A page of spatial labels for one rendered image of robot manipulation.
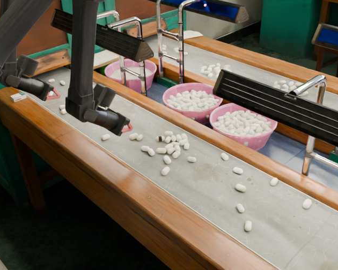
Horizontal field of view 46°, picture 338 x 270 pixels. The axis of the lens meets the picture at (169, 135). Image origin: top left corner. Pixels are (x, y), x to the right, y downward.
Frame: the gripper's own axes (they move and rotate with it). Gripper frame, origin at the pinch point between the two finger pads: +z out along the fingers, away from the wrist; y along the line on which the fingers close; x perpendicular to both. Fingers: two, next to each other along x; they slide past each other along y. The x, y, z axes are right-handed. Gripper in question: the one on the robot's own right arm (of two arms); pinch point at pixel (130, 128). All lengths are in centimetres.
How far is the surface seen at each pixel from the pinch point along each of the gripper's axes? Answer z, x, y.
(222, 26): 234, -115, 169
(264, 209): 15, 2, -50
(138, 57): -3.8, -23.4, 8.4
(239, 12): 38, -63, 9
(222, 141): 26.2, -10.4, -19.8
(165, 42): 74, -47, 76
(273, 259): 5, 11, -63
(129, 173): -1.2, 13.2, -10.0
